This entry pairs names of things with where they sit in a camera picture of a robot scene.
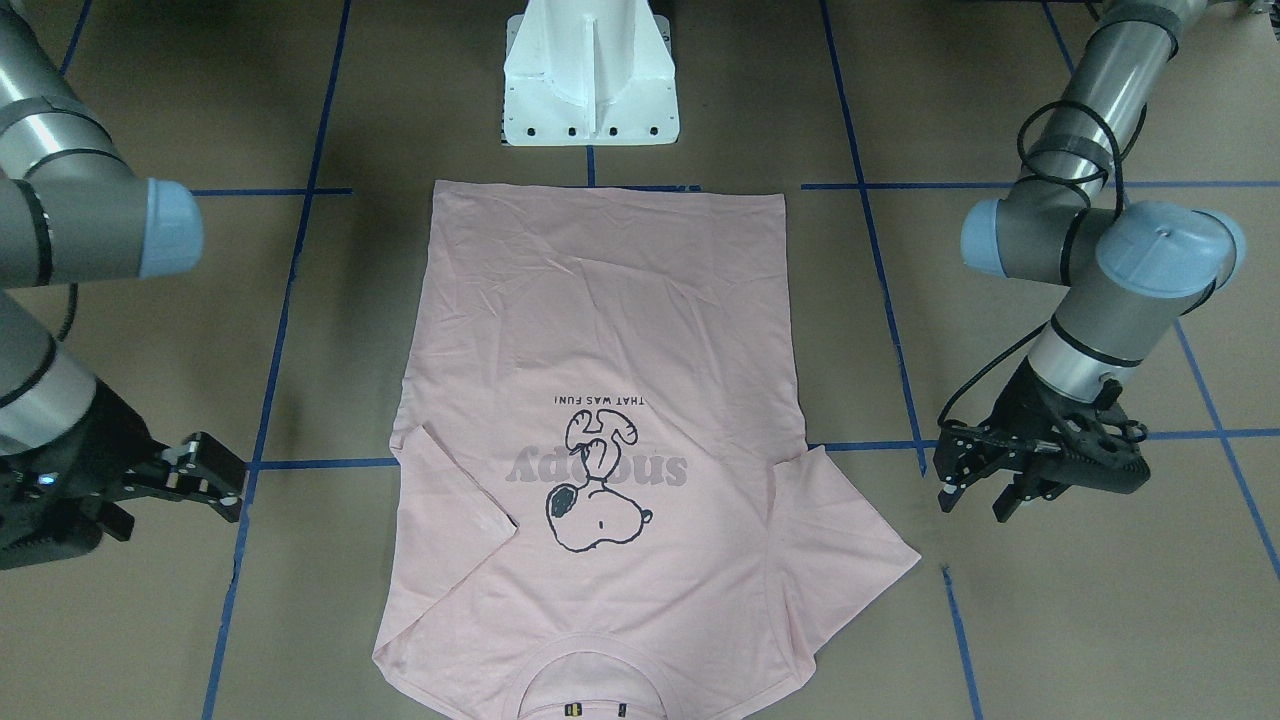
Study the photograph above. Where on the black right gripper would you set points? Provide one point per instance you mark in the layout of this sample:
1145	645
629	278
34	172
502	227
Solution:
108	440

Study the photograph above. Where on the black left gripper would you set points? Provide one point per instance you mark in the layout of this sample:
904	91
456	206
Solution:
1021	398

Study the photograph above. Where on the pink Snoopy t-shirt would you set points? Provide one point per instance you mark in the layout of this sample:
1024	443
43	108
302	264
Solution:
607	507

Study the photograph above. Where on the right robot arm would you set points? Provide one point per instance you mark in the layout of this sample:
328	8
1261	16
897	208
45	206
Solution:
72	211

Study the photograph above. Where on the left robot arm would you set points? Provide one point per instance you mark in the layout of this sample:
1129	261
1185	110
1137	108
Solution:
1129	269

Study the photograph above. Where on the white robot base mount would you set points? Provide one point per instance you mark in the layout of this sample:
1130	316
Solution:
589	73

